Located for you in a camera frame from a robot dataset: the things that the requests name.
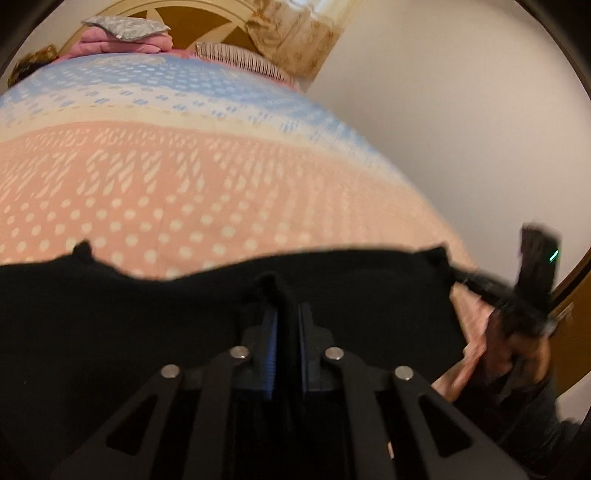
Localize wooden door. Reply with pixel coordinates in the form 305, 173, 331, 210
549, 247, 591, 428

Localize beige floral window curtain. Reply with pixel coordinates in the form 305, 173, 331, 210
246, 0, 348, 80

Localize grey patterned pillow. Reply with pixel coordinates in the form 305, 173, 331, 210
82, 15, 172, 40

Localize polka dot bedspread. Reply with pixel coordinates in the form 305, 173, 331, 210
0, 50, 492, 403

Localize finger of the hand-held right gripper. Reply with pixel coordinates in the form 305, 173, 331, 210
443, 265, 522, 320

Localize pink folded blanket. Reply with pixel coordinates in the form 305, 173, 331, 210
68, 26, 175, 58

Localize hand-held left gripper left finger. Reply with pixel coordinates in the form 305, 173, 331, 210
50, 308, 279, 480

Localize striped pillow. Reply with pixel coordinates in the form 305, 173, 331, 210
194, 41, 293, 85

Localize person's right hand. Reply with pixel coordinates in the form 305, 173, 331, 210
481, 318, 553, 403

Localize person's right forearm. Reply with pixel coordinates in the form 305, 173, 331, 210
455, 376, 591, 480

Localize black pants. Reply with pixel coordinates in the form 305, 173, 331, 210
0, 240, 468, 480

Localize brown patterned bag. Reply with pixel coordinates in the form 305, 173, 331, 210
6, 46, 62, 89

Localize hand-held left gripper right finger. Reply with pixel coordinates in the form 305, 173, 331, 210
298, 302, 531, 480

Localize cream and wood headboard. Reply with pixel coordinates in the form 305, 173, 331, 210
69, 0, 260, 52

